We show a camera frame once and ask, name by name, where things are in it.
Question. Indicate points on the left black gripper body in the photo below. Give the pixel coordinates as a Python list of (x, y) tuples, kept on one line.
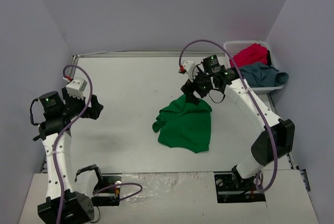
[(87, 106)]

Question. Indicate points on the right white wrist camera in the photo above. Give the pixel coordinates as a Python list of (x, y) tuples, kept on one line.
[(187, 67)]

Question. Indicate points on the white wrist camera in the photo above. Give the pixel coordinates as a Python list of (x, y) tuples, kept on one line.
[(187, 67), (76, 87)]

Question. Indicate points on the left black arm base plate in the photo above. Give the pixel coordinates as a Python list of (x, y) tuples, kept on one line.
[(108, 197)]

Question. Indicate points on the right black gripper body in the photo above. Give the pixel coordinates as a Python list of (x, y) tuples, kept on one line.
[(190, 88)]

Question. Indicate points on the green t shirt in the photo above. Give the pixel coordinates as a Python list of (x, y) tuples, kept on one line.
[(184, 125)]

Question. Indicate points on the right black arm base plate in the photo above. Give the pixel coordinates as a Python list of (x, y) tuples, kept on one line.
[(230, 191)]

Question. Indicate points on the white perforated plastic basket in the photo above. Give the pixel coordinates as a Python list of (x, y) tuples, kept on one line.
[(234, 47)]

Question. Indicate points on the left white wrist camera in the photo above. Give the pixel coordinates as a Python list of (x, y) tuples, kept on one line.
[(76, 87)]

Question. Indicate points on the grey-blue t shirt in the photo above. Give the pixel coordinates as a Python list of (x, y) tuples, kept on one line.
[(261, 75)]

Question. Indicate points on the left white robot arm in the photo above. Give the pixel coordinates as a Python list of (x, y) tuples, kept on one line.
[(68, 196)]

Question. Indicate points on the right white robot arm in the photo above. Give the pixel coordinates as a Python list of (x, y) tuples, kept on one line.
[(275, 135)]

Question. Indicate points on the pink-red t shirt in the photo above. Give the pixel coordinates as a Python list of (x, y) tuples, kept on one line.
[(251, 55)]

